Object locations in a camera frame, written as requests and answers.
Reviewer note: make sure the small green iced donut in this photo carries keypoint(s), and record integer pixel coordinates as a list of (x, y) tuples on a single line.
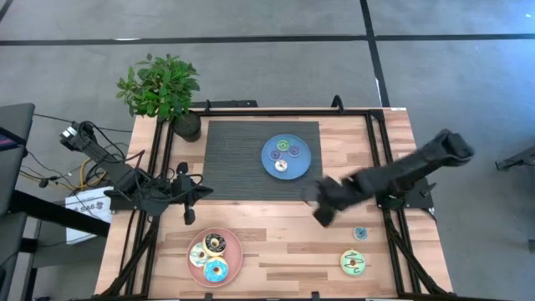
[(287, 148)]

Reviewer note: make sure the pale mint iced donut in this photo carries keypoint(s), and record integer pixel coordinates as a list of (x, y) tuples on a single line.
[(193, 259)]

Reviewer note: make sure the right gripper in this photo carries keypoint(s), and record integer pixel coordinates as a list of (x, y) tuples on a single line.
[(340, 192)]

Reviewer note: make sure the dark grey woven mat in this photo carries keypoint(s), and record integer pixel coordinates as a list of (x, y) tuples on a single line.
[(230, 159)]

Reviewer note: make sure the small dark blue iced donut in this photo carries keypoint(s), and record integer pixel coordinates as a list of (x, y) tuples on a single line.
[(360, 234)]

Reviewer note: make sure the blue plate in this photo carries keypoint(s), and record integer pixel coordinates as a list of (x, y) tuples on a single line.
[(299, 167)]

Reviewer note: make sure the pink plate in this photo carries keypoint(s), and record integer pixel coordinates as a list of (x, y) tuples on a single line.
[(235, 251)]

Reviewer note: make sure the chocolate sprinkled donut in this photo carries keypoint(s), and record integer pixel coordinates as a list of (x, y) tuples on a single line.
[(221, 250)]

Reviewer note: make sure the grey chair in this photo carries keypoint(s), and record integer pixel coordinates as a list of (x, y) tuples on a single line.
[(12, 167)]

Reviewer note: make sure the small white iced donut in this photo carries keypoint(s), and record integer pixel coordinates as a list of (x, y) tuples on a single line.
[(277, 169)]

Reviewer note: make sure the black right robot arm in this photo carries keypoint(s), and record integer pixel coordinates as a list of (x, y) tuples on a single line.
[(418, 161)]

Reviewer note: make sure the black stand leg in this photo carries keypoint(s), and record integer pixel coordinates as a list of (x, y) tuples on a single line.
[(516, 161)]

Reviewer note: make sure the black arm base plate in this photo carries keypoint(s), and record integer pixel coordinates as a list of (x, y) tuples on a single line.
[(121, 200), (418, 196)]

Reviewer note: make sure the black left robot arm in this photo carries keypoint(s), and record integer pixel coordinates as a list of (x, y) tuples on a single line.
[(108, 161)]

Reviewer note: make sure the bright blue iced donut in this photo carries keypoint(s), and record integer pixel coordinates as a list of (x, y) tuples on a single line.
[(224, 276)]

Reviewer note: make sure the white printed paper sheet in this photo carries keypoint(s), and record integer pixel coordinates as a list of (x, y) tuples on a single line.
[(90, 205)]

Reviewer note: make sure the green plant in black pot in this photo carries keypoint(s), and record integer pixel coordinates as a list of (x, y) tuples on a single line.
[(161, 90)]

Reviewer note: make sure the black power strip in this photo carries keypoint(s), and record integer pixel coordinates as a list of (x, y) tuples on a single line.
[(225, 103)]

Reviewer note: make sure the green donut with chocolate drizzle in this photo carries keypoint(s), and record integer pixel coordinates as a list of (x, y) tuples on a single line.
[(346, 269)]

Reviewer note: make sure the black metal beam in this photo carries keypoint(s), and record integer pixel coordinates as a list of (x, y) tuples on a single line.
[(58, 213)]

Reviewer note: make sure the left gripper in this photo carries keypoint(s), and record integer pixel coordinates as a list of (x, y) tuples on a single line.
[(186, 191)]

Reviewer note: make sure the small purple iced donut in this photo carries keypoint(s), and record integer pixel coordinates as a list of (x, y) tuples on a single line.
[(298, 154), (278, 158)]

